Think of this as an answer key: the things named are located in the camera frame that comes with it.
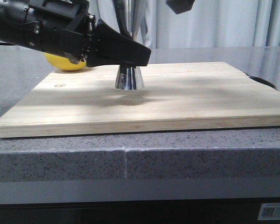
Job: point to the wooden cutting board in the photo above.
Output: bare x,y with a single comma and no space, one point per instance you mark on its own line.
176,96

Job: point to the white QR code sticker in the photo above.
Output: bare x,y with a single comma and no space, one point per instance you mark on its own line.
269,212

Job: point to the grey curtain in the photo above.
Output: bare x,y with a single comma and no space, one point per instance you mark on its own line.
211,24

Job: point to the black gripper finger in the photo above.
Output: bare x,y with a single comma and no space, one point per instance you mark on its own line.
180,6
122,11
108,47

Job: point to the steel double jigger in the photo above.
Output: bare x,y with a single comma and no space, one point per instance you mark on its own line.
130,78

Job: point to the yellow lemon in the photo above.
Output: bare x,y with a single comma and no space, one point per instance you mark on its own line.
63,63

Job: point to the black cutting board loop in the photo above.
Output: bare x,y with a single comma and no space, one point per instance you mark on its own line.
262,81

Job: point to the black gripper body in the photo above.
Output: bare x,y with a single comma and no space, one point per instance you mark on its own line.
58,27

